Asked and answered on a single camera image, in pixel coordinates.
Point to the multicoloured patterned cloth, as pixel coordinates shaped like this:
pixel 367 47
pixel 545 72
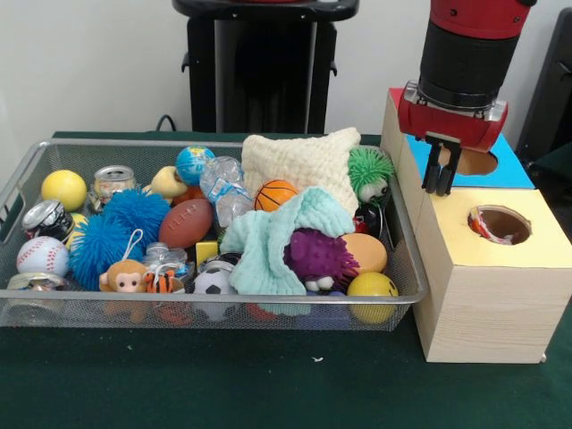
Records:
pixel 480 224

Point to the clear mesh bin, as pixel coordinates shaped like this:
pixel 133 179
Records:
pixel 268 313

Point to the purple spiky toy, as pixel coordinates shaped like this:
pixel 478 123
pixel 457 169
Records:
pixel 319 254

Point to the black panel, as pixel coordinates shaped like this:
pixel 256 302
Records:
pixel 549 89

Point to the small soccer ball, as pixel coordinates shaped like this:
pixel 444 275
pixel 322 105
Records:
pixel 213 281

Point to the small baseball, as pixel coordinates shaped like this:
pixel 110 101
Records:
pixel 42 254

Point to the small orange basketball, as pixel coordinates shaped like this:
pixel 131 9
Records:
pixel 275 194

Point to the wooden box with three holes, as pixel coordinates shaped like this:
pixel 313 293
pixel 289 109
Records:
pixel 487 304

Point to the small tiger toy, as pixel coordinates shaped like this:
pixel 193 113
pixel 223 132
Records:
pixel 161 281

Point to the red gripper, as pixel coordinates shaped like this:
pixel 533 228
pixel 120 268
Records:
pixel 451 125

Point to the yellow smiley ball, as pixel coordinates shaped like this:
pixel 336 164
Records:
pixel 371 283

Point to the cream knitted cloth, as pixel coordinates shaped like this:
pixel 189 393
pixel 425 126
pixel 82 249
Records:
pixel 299 161

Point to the toy burger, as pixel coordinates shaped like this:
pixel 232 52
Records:
pixel 366 252

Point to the green spiky ball toy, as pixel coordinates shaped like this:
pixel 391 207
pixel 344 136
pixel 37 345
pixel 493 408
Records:
pixel 371 167

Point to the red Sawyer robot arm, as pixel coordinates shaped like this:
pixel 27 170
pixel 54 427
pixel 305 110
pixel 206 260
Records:
pixel 469 49

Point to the blue spiky ball toy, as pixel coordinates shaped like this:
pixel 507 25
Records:
pixel 116 232

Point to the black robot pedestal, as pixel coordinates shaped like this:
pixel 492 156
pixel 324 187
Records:
pixel 259 67

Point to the plain yellow ball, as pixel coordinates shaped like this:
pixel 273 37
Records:
pixel 64 190

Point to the brown toy football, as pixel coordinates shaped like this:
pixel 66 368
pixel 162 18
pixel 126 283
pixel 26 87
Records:
pixel 185 223

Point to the mint green knitted cloth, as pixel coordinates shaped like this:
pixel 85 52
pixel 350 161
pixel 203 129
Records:
pixel 263 241

